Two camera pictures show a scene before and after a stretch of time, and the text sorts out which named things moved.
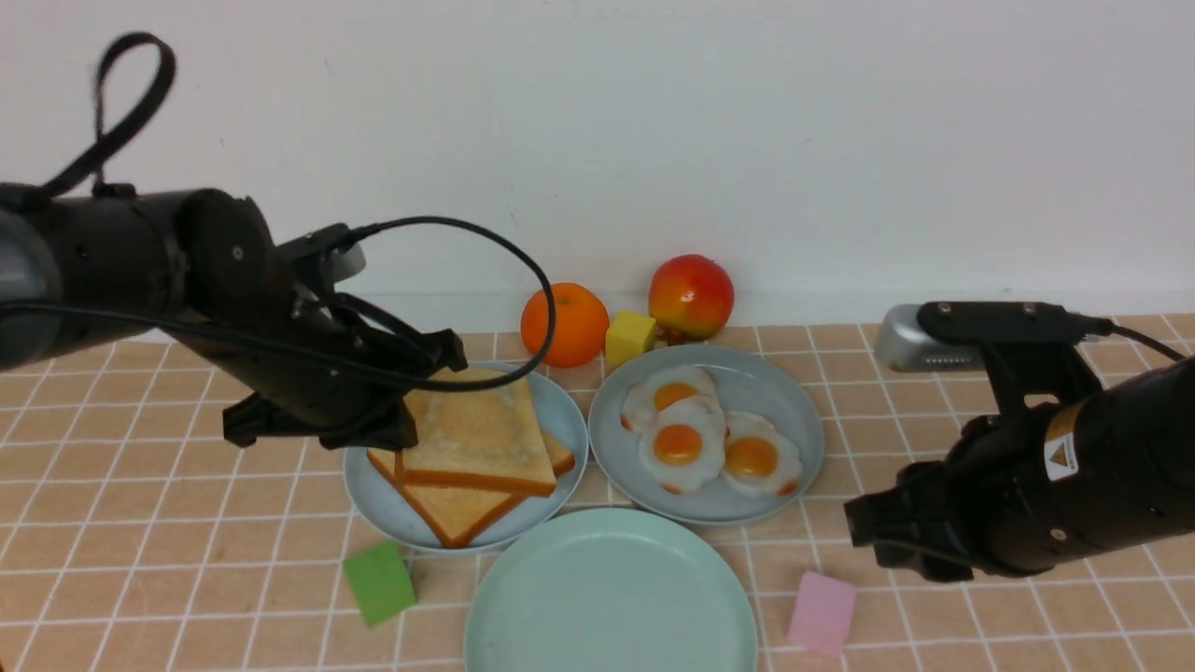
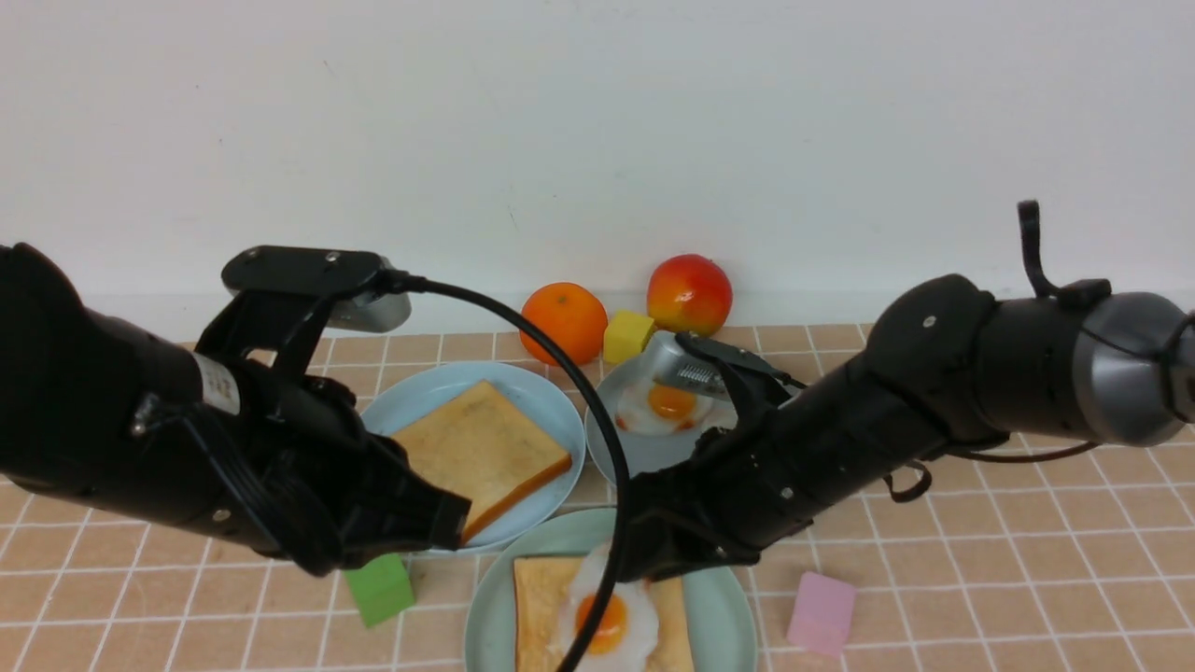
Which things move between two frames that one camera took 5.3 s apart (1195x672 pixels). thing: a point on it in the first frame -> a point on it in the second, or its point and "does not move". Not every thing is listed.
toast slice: (488, 439) -> (543, 590)
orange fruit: (581, 325) does not move
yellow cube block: (628, 336) does not move
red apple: (690, 297) does not move
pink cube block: (822, 615) does not move
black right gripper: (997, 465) -> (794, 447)
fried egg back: (651, 393) does not move
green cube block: (381, 582) does not move
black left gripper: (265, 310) -> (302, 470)
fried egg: (684, 447) -> (627, 632)
